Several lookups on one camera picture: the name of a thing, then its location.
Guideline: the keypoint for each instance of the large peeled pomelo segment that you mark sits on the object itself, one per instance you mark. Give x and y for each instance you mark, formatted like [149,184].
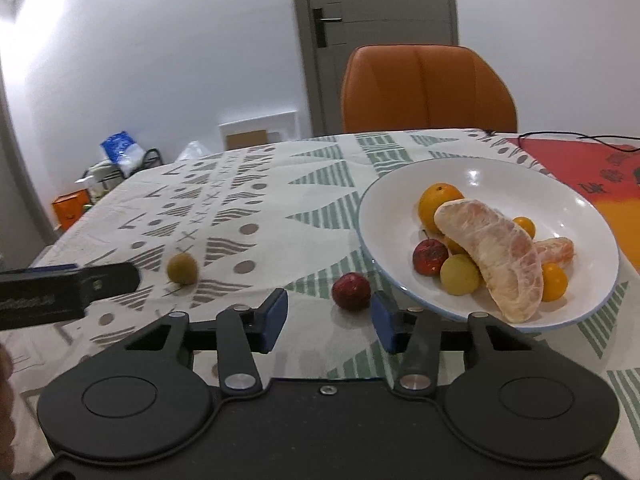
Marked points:
[500,255]

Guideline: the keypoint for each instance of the small peeled pomelo segment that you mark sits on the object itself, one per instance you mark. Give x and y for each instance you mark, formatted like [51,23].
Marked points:
[555,251]

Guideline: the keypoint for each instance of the white framed panel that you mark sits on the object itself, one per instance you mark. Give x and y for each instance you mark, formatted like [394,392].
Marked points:
[280,122]

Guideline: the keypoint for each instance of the grey panelled door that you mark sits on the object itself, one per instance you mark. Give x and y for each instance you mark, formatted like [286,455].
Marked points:
[20,200]

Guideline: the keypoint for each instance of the grey door with lock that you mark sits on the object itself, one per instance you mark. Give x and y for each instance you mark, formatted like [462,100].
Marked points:
[390,0]

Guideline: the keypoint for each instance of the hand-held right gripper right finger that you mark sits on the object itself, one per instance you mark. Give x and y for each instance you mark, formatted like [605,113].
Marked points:
[382,316]

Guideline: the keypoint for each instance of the blue plastic bag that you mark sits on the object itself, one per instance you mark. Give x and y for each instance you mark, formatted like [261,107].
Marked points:
[117,145]

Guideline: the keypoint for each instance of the yellow-green jujube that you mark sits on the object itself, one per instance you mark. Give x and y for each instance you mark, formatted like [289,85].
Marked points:
[459,275]
[182,269]

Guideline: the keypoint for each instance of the white packaging box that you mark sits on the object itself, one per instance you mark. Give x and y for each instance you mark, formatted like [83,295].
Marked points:
[100,170]

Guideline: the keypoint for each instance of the white plate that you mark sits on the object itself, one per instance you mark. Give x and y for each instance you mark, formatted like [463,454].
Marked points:
[500,185]

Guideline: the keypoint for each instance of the small orange kumquat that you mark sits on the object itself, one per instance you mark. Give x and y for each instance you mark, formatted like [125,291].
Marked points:
[554,282]
[526,225]

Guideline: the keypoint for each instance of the large orange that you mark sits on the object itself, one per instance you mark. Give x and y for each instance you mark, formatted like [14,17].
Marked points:
[435,200]

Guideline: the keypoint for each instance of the clear plastic bag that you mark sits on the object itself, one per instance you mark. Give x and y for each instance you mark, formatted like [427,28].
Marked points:
[192,151]

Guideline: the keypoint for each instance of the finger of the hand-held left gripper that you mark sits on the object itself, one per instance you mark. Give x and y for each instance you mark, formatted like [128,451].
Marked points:
[60,292]

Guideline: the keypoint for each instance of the red printed cloth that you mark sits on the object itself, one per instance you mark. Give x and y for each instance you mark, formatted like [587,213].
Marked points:
[575,165]

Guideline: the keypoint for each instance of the orange box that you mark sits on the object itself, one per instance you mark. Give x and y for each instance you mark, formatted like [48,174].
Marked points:
[70,210]

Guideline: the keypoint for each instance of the red crabapple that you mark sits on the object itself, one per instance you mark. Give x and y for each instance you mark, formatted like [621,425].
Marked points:
[351,291]
[429,257]

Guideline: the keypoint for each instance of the orange leather chair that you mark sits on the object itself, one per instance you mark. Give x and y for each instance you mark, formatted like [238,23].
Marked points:
[425,90]

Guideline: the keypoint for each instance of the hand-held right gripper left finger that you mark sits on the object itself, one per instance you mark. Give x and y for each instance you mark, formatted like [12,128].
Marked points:
[277,311]

